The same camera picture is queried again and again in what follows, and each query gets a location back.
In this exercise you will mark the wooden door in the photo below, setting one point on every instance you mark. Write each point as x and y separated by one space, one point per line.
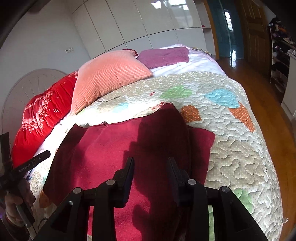
256 37

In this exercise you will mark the purple towel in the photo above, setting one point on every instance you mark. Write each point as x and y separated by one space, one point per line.
155 58

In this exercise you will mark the patchwork heart quilt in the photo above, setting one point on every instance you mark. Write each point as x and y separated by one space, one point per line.
210 100

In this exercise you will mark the pink checked pillow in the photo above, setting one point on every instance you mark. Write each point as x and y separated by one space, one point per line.
104 74

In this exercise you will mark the round beige headboard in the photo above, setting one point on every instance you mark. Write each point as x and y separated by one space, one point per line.
30 85

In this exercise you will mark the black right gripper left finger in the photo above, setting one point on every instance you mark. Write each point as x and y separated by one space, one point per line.
70 220

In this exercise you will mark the wall socket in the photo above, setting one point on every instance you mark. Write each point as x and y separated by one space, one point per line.
69 50

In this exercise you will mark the person's left hand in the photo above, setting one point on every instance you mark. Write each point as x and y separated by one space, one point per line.
11 201

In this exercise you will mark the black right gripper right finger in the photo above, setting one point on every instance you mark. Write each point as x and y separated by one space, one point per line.
206 211

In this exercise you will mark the red floral duvet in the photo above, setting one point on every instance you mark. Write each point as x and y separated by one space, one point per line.
40 116

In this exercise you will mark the glossy white wardrobe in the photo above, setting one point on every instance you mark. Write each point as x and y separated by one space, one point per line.
114 25

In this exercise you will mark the dark shoe rack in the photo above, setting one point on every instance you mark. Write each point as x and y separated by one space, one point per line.
282 44

